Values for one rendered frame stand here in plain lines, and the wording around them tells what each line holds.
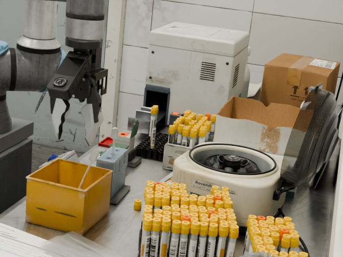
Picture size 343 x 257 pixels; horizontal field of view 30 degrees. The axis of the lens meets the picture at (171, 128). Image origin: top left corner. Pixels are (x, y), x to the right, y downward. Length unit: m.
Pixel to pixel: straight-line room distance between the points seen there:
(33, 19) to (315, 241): 0.89
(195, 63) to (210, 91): 0.10
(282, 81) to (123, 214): 1.09
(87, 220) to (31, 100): 2.42
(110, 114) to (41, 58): 1.81
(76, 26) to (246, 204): 0.50
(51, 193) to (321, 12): 2.18
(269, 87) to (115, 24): 1.28
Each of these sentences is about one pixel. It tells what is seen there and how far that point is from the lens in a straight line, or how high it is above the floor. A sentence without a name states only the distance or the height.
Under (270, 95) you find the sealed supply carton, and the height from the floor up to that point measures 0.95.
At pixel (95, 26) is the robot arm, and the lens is 1.25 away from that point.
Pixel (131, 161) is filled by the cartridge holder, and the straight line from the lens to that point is 1.68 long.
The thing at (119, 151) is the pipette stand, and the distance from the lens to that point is 1.49.
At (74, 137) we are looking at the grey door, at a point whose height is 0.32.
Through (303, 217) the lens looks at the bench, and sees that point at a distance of 1.52.
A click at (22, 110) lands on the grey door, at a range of 3.73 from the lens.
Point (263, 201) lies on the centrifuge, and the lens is 1.37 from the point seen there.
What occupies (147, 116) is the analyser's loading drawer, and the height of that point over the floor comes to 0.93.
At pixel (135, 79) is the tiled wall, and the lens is 3.47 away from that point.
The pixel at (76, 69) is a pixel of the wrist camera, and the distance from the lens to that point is 1.24.
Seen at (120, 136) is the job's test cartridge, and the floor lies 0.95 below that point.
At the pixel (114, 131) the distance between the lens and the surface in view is 1.44.
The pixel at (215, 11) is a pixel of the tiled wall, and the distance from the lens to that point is 3.30.
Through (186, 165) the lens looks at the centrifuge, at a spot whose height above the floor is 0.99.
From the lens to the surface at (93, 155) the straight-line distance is 1.36.
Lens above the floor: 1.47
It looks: 17 degrees down
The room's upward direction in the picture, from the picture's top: 6 degrees clockwise
